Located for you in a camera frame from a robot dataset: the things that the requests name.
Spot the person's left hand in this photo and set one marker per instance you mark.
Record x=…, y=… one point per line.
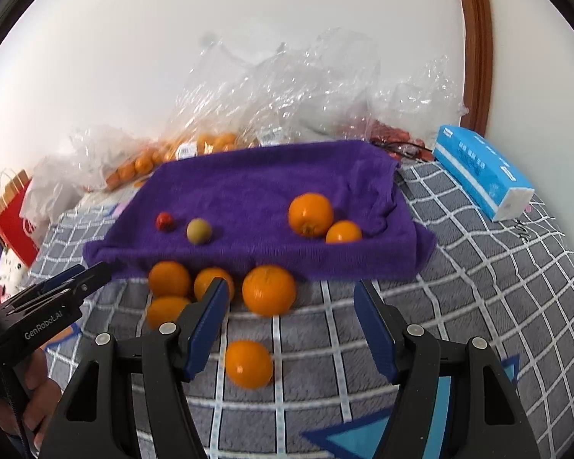
x=40, y=387

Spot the red paper bag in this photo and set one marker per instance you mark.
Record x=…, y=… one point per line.
x=12, y=229

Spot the patterned bed sheet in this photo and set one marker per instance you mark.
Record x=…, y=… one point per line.
x=105, y=201

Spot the large clear bag of oranges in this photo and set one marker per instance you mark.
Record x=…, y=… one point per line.
x=268, y=86

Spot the grey checkered star blanket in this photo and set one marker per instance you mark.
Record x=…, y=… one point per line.
x=459, y=296

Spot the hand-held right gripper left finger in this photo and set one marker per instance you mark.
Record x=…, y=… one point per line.
x=210, y=325

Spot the spotted white cloth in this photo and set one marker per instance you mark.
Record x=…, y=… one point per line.
x=7, y=270

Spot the blue tissue box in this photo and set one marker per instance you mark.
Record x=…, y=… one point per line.
x=483, y=167

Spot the clear bag of small oranges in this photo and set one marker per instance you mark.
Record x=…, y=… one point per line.
x=138, y=165

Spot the large orange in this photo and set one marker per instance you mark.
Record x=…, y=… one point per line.
x=310, y=214

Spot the brown wooden door frame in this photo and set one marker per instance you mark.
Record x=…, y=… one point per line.
x=476, y=43

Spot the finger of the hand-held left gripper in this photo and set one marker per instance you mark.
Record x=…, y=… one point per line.
x=60, y=279
x=93, y=275

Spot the white plastic bag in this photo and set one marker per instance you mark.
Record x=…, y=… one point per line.
x=48, y=191

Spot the clear bag of red tomatoes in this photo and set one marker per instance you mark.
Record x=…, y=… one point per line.
x=411, y=100

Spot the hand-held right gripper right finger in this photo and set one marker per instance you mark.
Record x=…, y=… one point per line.
x=378, y=330

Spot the purple towel lined tray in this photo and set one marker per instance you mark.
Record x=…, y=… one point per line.
x=253, y=186

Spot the small red tomato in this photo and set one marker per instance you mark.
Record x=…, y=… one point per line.
x=164, y=221

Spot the small green fruit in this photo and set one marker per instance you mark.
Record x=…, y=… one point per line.
x=199, y=231

